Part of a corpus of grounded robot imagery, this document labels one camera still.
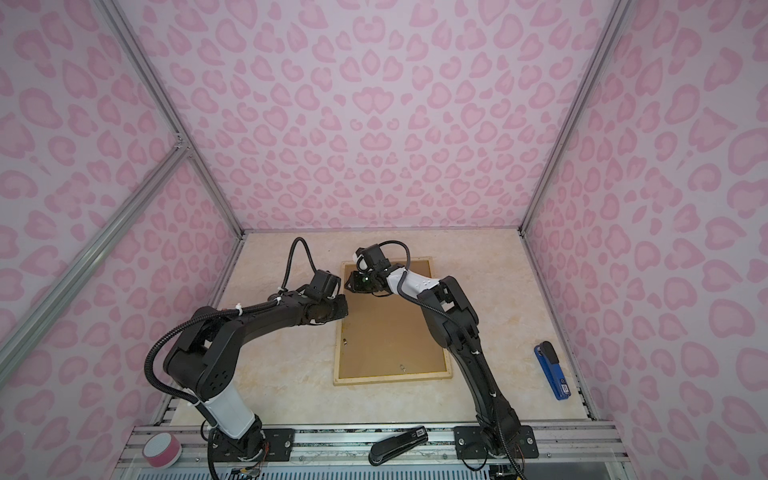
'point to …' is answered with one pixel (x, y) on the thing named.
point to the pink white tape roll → (162, 450)
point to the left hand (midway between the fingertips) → (348, 304)
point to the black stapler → (392, 446)
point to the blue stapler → (553, 369)
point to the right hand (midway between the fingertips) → (349, 283)
